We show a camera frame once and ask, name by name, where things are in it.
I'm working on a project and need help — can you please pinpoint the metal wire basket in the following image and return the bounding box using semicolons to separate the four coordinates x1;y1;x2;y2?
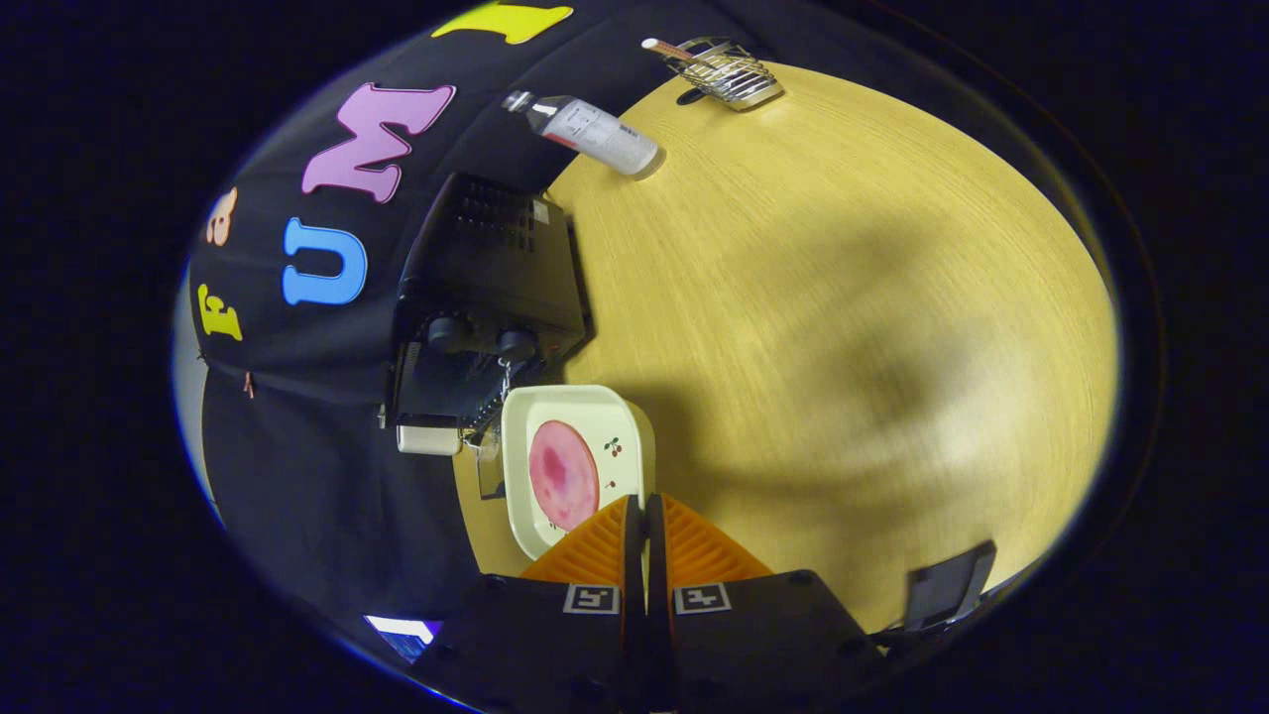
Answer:
662;37;786;112

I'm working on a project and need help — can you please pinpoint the pink ham slice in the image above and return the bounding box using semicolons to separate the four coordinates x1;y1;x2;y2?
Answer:
527;419;602;533

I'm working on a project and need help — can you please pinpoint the black toaster oven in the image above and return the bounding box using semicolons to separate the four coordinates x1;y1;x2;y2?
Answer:
380;173;596;502

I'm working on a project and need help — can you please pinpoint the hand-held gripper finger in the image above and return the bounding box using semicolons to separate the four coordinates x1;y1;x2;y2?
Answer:
421;494;648;714
647;493;890;714

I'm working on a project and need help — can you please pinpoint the black flat stand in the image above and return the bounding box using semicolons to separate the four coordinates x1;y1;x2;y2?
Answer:
904;540;997;633

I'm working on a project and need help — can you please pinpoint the cream square plate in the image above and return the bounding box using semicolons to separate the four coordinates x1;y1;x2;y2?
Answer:
501;385;657;561

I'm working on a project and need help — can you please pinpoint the clear plastic bottle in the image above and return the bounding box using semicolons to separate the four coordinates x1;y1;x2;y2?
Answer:
501;89;667;181

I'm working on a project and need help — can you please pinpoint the black backdrop cloth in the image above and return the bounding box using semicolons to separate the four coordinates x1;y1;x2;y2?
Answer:
183;0;864;646

